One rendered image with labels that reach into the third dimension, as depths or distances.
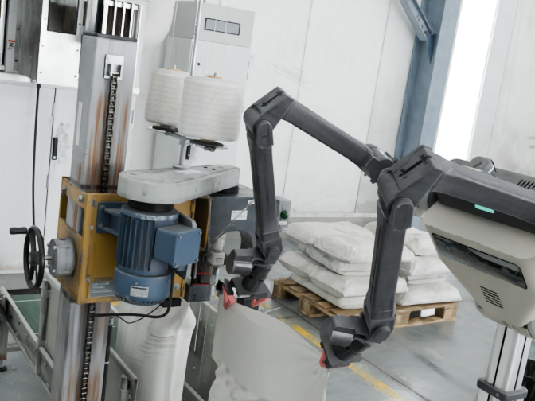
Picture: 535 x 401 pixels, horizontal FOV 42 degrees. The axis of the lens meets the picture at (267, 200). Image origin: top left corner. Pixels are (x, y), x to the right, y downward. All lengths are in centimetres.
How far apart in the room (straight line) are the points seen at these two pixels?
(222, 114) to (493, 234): 75
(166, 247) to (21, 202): 306
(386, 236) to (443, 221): 53
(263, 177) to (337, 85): 558
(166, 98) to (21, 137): 270
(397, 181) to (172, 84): 91
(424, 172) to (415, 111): 667
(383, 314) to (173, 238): 54
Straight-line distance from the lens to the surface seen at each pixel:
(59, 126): 472
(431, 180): 132
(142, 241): 181
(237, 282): 203
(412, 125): 799
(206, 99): 180
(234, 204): 211
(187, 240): 177
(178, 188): 178
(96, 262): 199
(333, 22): 728
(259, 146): 173
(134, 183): 176
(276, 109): 173
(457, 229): 188
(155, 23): 521
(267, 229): 190
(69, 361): 214
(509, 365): 209
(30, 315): 366
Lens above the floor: 174
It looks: 11 degrees down
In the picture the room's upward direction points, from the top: 8 degrees clockwise
